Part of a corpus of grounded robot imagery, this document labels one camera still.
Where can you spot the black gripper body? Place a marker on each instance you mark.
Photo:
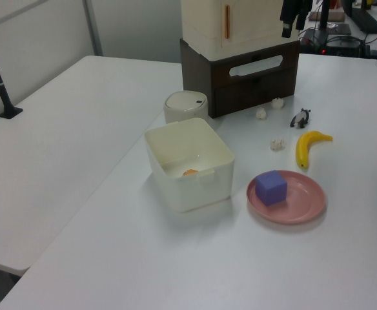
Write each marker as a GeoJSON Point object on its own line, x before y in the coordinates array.
{"type": "Point", "coordinates": [296, 6]}

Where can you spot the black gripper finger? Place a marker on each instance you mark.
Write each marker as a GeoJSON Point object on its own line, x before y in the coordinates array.
{"type": "Point", "coordinates": [287, 29]}
{"type": "Point", "coordinates": [301, 19]}

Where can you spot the dark brown drawer cabinet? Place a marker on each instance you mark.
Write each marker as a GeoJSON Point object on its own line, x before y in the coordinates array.
{"type": "Point", "coordinates": [195, 74]}

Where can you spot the cream open plastic bin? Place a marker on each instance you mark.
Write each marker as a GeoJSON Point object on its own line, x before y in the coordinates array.
{"type": "Point", "coordinates": [191, 193]}

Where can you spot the black upright stand with base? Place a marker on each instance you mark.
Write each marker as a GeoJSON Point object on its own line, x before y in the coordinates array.
{"type": "Point", "coordinates": [324, 16]}

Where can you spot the black box with red light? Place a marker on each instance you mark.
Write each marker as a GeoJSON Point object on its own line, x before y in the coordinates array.
{"type": "Point", "coordinates": [340, 49]}

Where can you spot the black laptop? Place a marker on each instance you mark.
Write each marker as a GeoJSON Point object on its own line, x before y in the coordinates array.
{"type": "Point", "coordinates": [366, 19]}

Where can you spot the black and white panda toy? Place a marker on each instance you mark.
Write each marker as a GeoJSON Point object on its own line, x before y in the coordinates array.
{"type": "Point", "coordinates": [299, 119]}

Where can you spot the yellow banana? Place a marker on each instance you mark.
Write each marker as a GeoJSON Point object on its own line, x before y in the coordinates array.
{"type": "Point", "coordinates": [304, 145]}

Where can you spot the small cream lidded trash can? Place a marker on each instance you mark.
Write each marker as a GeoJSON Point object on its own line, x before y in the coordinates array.
{"type": "Point", "coordinates": [183, 108]}

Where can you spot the purple cube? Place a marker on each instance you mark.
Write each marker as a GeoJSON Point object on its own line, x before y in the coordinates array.
{"type": "Point", "coordinates": [270, 189]}

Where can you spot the toasted bread piece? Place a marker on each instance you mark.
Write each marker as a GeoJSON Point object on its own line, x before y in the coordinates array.
{"type": "Point", "coordinates": [189, 173]}

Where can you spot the pink plate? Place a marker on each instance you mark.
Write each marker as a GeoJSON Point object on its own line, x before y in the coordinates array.
{"type": "Point", "coordinates": [304, 203]}

